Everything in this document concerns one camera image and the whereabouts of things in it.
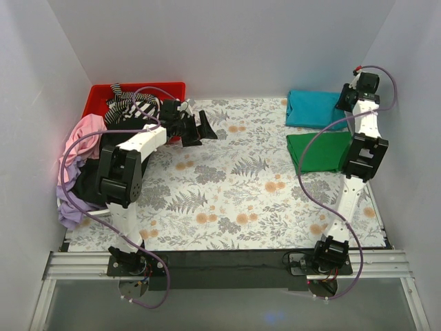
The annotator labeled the teal t shirt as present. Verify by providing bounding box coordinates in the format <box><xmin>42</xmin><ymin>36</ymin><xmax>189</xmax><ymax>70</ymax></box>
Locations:
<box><xmin>285</xmin><ymin>90</ymin><xmax>347</xmax><ymax>130</ymax></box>

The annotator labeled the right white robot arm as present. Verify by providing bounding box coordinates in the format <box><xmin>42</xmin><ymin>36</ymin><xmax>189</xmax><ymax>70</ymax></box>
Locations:
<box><xmin>311</xmin><ymin>67</ymin><xmax>389</xmax><ymax>274</ymax></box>

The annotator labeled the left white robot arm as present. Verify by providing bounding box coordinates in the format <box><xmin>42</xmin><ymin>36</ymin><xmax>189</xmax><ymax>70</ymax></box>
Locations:
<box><xmin>96</xmin><ymin>100</ymin><xmax>218</xmax><ymax>276</ymax></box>

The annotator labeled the black white striped shirt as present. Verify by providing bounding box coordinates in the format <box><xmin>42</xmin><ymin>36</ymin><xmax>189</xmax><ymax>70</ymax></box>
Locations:
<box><xmin>104</xmin><ymin>83</ymin><xmax>162</xmax><ymax>126</ymax></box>

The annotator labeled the green folded t shirt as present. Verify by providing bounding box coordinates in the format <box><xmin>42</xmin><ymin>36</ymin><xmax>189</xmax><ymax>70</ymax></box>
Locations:
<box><xmin>287</xmin><ymin>132</ymin><xmax>351</xmax><ymax>173</ymax></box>

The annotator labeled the floral patterned table mat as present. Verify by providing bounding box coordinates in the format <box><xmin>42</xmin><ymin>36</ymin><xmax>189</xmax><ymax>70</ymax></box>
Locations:
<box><xmin>65</xmin><ymin>97</ymin><xmax>385</xmax><ymax>251</ymax></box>

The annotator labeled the red plastic bin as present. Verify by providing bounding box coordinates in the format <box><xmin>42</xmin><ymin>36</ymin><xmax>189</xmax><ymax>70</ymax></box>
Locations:
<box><xmin>82</xmin><ymin>83</ymin><xmax>192</xmax><ymax>145</ymax></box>

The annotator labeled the pink t shirt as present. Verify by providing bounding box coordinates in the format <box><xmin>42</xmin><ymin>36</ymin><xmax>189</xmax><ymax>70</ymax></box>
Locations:
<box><xmin>57</xmin><ymin>114</ymin><xmax>107</xmax><ymax>185</ymax></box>

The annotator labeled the black t shirt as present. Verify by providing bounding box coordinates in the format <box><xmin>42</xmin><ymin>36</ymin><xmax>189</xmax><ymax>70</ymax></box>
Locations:
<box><xmin>71</xmin><ymin>117</ymin><xmax>156</xmax><ymax>210</ymax></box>

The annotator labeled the lavender t shirt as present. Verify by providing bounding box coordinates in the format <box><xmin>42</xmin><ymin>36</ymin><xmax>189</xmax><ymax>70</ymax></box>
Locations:
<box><xmin>56</xmin><ymin>157</ymin><xmax>93</xmax><ymax>230</ymax></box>

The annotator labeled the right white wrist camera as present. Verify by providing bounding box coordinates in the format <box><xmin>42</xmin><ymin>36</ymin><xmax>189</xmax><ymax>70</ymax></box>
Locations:
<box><xmin>349</xmin><ymin>66</ymin><xmax>362</xmax><ymax>90</ymax></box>

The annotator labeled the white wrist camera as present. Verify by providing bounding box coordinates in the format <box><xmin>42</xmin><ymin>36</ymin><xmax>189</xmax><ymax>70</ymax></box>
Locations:
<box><xmin>349</xmin><ymin>66</ymin><xmax>362</xmax><ymax>90</ymax></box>
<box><xmin>178</xmin><ymin>100</ymin><xmax>193</xmax><ymax>117</ymax></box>

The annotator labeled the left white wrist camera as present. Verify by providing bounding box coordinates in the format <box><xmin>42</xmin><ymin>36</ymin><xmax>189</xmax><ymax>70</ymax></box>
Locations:
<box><xmin>178</xmin><ymin>100</ymin><xmax>193</xmax><ymax>117</ymax></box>

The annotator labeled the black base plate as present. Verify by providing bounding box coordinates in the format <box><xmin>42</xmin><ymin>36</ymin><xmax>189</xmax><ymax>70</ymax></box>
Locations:
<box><xmin>106</xmin><ymin>249</ymin><xmax>353</xmax><ymax>291</ymax></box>

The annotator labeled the aluminium mounting rail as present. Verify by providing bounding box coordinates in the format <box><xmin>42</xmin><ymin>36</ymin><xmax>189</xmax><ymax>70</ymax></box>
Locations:
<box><xmin>43</xmin><ymin>249</ymin><xmax>413</xmax><ymax>280</ymax></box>

